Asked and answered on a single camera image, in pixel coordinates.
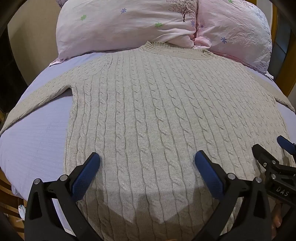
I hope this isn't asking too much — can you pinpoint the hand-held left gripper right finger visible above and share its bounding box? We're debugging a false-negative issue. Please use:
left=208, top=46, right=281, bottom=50
left=195, top=150, right=273, bottom=241

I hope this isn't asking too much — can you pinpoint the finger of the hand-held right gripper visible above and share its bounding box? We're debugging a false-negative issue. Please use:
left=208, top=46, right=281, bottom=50
left=277, top=135, right=296, bottom=155
left=252, top=144, right=280, bottom=170

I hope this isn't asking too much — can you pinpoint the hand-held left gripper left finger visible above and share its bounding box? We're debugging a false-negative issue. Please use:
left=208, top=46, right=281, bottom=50
left=24, top=152, right=102, bottom=241

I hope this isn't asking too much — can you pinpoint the beige cable-knit sweater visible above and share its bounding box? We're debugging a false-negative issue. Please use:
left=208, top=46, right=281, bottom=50
left=0, top=41, right=293, bottom=241

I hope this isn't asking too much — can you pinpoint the person's right hand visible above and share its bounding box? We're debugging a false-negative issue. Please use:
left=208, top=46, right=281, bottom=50
left=272, top=201, right=287, bottom=235

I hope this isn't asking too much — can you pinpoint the lavender bed sheet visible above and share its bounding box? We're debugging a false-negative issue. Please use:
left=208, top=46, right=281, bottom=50
left=0, top=50, right=296, bottom=239

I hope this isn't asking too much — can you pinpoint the pink floral pillow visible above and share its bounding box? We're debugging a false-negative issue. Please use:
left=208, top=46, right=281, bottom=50
left=195, top=0, right=274, bottom=76
left=55, top=0, right=200, bottom=62

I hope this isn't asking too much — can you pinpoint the wooden headboard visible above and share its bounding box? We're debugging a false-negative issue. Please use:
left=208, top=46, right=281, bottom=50
left=269, top=0, right=296, bottom=99

